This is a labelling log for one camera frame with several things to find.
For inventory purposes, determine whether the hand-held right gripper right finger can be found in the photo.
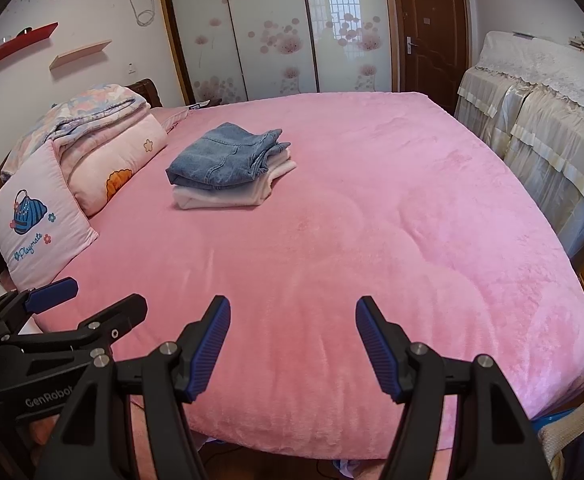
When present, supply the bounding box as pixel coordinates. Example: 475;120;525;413
354;296;545;480

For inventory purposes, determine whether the floral folded quilt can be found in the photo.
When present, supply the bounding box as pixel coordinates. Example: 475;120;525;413
2;84;152;181

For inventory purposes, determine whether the brown wooden door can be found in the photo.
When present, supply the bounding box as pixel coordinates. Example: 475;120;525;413
389;0;473;116

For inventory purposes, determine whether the beige wall shelf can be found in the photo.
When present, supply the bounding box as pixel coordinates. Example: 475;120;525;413
48;39;113;72

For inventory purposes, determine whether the blue denim jacket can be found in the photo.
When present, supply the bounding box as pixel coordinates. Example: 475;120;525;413
165;122;292;191

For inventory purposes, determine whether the pink bed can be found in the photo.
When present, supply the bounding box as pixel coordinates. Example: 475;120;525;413
0;91;584;461

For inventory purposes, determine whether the pink pillow with bag print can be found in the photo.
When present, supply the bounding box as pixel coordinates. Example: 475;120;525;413
0;140;100;291

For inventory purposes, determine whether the white power cable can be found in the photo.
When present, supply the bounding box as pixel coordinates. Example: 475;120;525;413
127;0;157;27

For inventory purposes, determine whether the beige cloth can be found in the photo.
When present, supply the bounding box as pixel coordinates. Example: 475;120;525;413
537;400;584;466

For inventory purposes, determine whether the dark wooden headboard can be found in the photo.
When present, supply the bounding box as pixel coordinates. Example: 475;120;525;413
124;78;165;109

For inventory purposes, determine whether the floral sliding door wardrobe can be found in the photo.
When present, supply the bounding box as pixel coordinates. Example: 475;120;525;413
154;0;398;107

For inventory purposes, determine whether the lace covered furniture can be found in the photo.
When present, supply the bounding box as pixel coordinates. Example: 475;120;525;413
454;30;584;261

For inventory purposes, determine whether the red wall shelf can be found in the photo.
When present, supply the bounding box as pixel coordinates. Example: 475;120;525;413
0;22;59;67

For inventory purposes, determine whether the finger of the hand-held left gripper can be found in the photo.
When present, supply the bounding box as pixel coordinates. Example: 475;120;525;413
0;276;79;333
2;294;149;357

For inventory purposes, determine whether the white fluffy folded garment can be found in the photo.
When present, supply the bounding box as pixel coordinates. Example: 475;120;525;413
172;147;297;210

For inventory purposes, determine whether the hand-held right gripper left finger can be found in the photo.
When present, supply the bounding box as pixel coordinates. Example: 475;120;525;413
32;295;233;480

